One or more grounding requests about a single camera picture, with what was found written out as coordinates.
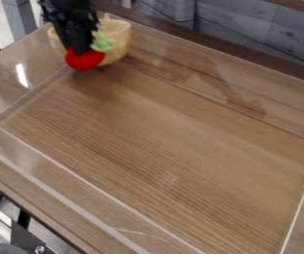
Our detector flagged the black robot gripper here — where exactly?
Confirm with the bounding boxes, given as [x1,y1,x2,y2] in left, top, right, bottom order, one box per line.
[38,0,100,55]

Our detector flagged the red felt fruit green stem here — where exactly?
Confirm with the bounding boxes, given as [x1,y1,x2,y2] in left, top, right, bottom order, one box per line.
[65,32,115,71]

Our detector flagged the light wooden bowl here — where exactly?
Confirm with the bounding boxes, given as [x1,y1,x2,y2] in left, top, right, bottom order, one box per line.
[48,19,131,67]

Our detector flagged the clear acrylic tray walls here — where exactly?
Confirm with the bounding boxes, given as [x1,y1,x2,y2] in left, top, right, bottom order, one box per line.
[0,25,304,254]

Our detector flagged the black metal table leg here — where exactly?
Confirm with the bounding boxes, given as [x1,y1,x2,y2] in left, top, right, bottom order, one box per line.
[17,210,30,229]

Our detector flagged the grey post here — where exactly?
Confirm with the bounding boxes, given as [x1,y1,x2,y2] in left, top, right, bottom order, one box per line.
[1,0,37,41]

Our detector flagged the black bracket with bolt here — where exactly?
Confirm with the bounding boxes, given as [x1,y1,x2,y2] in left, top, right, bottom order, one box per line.
[10,221,57,254]

